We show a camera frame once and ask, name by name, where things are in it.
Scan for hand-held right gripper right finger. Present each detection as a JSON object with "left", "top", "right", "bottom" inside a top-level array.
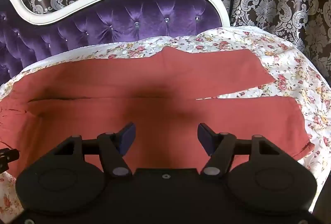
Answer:
[{"left": 197, "top": 123, "right": 282, "bottom": 177}]

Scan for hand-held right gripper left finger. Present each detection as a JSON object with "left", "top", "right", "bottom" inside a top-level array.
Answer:
[{"left": 53, "top": 122, "right": 137, "bottom": 179}]

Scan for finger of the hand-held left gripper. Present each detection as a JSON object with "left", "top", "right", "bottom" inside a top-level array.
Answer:
[{"left": 0, "top": 148, "right": 20, "bottom": 173}]

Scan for rust red pants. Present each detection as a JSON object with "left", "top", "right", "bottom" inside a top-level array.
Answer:
[{"left": 0, "top": 46, "right": 315, "bottom": 179}]

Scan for floral bed sheet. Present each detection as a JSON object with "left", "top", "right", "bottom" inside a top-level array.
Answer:
[{"left": 0, "top": 26, "right": 331, "bottom": 224}]

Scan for purple tufted sofa white frame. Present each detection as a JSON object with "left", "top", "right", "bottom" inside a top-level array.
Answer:
[{"left": 0, "top": 0, "right": 230, "bottom": 85}]

